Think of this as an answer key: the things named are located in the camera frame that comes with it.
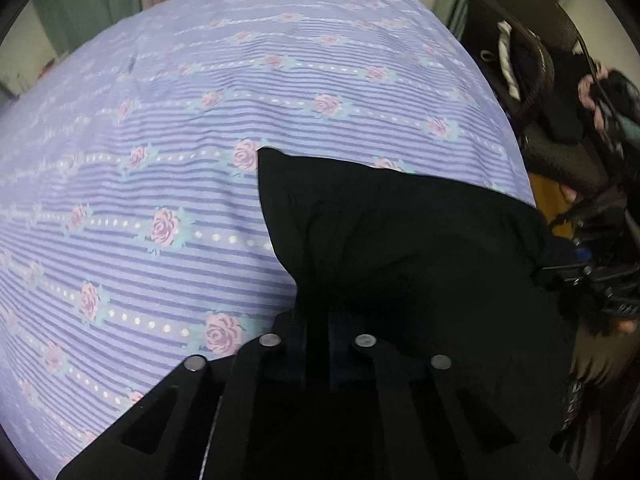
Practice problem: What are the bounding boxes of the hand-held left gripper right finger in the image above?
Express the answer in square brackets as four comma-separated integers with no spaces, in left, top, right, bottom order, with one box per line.
[326,308,551,480]

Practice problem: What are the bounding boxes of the white twisted cord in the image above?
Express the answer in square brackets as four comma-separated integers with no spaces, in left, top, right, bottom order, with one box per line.
[497,20,522,102]

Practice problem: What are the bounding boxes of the dark wicker basket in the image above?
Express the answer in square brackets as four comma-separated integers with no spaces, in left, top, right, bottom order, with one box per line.
[462,0,640,221]

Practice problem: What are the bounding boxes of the purple floral striped bed sheet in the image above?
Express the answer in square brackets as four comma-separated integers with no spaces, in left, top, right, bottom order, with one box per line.
[0,0,537,466]

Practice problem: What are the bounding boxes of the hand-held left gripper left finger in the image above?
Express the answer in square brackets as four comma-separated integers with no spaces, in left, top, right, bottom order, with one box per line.
[56,309,315,480]

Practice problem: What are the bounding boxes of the black pants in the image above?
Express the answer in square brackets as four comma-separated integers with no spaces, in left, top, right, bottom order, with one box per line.
[256,147,577,461]

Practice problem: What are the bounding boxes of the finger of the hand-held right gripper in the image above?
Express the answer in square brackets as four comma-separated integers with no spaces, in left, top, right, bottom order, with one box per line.
[530,255,585,287]

